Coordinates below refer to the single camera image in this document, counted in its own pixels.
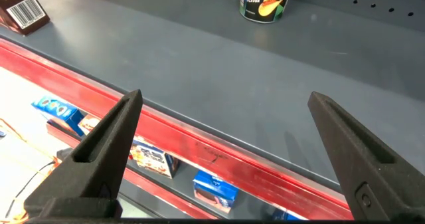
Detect blue cookie box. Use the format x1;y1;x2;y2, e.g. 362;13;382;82
193;169;240;214
31;96;86;138

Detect brown cookie box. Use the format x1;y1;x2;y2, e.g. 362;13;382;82
0;0;51;37

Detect blue snack pack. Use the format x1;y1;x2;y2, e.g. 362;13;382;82
272;208;301;221

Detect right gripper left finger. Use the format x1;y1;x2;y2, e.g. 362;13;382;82
23;88;144;219

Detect grey shop shelf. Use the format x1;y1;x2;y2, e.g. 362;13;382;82
0;0;425;221

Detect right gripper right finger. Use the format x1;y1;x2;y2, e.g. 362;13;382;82
307;90;425;222

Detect black cable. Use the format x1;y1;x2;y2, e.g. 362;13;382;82
4;160;56;219

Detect white blue snack box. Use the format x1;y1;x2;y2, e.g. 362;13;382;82
129;136;181;179

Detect orange white snack box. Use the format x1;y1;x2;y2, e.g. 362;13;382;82
77;114;102;136

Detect teal snack cup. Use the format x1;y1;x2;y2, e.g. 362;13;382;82
239;0;294;24

